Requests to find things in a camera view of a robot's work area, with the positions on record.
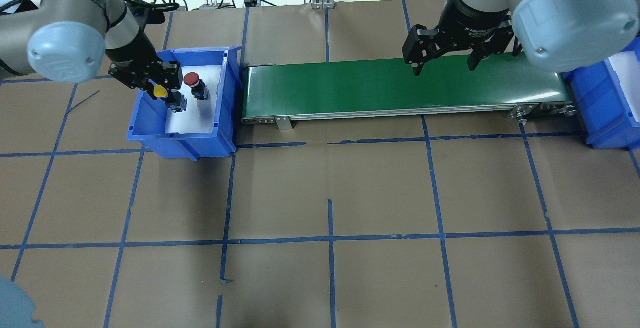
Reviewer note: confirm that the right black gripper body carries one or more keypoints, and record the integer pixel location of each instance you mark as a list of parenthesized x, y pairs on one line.
[(466, 20)]

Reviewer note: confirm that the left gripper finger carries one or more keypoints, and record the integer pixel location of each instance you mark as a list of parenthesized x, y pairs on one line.
[(171, 76)]

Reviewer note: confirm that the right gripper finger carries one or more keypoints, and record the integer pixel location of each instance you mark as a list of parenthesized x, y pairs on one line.
[(422, 45), (480, 52)]

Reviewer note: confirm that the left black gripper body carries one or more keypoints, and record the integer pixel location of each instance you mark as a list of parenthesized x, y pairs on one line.
[(133, 54)]

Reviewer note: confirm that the yellow push button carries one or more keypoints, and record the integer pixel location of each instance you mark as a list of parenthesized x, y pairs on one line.
[(174, 100)]

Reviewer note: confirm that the red push button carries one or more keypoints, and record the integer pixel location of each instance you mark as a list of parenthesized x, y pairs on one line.
[(198, 87)]

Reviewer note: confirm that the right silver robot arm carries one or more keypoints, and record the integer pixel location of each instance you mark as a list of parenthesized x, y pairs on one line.
[(556, 35)]

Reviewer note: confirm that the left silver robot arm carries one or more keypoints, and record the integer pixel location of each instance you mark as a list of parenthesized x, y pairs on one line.
[(67, 40)]

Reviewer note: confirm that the green conveyor belt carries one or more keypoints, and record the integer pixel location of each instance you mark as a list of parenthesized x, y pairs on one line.
[(283, 94)]

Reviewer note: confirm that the white foam pad left bin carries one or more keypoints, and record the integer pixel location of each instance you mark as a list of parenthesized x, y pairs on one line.
[(199, 116)]

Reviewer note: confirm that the white foam pad bin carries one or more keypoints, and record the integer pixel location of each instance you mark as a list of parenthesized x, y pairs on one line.
[(199, 116), (626, 66)]

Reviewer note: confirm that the white foam pad right bin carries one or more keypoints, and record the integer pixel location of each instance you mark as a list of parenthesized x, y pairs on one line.
[(626, 66)]

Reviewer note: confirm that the right blue plastic bin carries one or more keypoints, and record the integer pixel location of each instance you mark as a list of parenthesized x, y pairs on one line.
[(605, 113)]

